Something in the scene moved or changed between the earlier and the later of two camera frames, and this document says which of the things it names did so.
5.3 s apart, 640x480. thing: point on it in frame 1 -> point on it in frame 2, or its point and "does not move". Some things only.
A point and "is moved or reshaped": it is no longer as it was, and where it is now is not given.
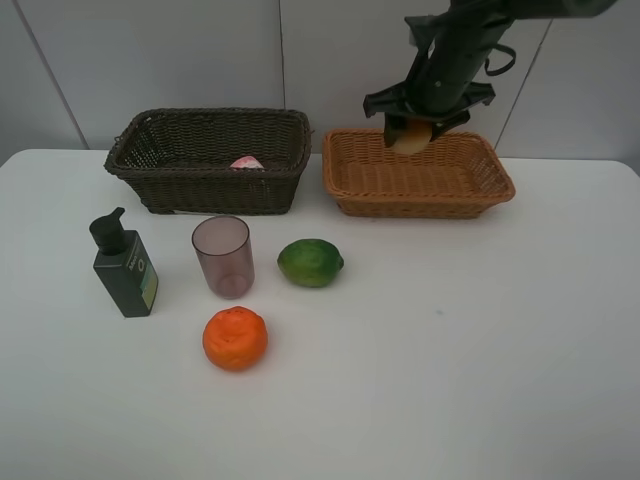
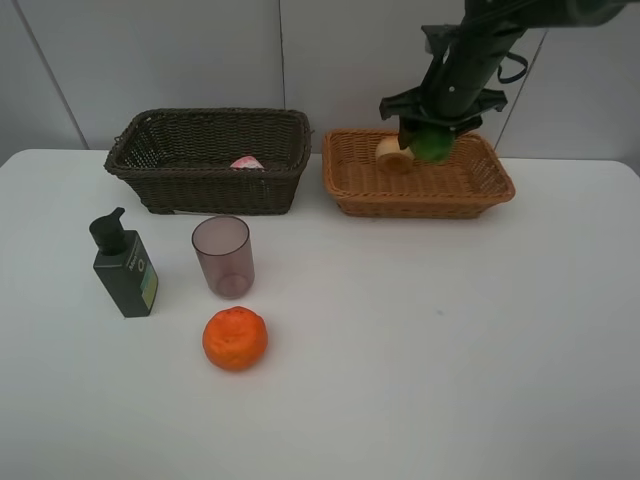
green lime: x=312 y=263 -> x=433 y=145
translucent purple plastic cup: x=225 y=246 does not move
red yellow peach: x=414 y=136 is moved or reshaped
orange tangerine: x=235 y=338 does not move
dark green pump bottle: x=124 y=266 does not move
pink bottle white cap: x=247 y=162 does not move
